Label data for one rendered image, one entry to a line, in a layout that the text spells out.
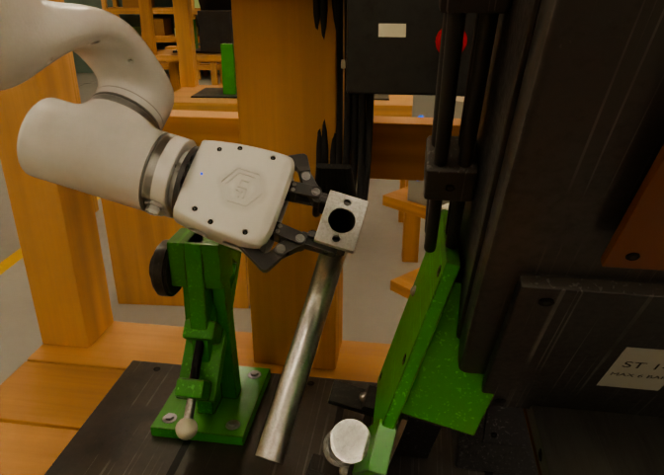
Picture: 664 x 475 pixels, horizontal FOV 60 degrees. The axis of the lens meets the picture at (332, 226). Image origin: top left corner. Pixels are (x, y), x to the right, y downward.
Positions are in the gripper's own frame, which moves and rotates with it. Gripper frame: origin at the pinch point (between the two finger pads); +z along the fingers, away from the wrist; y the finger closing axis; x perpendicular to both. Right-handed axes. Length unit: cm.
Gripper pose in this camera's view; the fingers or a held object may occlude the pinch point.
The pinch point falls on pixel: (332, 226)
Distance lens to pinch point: 58.1
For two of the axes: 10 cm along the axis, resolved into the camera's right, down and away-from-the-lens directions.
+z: 9.6, 3.0, -0.3
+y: 2.9, -9.0, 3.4
